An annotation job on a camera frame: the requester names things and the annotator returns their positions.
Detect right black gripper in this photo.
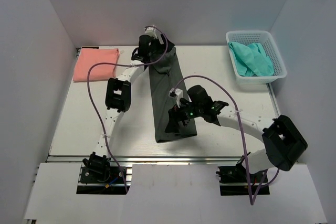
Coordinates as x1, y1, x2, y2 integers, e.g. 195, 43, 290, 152
165, 98, 203, 133

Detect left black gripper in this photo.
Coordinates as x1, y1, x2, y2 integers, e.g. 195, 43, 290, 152
148, 33, 175, 56

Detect dark grey t-shirt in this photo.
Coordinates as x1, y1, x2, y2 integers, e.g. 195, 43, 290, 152
149, 42, 197, 143

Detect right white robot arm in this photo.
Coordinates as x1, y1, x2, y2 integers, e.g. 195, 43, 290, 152
165, 85, 308, 182

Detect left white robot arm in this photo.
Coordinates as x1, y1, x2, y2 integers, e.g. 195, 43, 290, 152
87, 31, 169, 161

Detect folded pink t-shirt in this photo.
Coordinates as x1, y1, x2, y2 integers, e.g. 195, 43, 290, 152
73, 48, 120, 82

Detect teal t-shirt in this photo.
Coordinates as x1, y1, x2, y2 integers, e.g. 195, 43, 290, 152
228, 42, 275, 77

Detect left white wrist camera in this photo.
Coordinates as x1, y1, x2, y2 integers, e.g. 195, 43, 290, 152
144, 26, 164, 45

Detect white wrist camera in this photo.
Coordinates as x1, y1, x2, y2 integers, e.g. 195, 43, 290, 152
144, 26, 164, 45
169, 88, 183, 108

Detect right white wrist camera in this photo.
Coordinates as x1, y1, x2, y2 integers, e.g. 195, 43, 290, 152
169, 88, 183, 108

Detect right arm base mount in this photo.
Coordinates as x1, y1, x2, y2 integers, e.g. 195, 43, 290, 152
216, 165, 270, 196

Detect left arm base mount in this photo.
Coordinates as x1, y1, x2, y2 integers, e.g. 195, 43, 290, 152
76, 152, 131, 195

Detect aluminium rail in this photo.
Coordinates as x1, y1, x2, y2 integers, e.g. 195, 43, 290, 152
47, 155, 263, 164

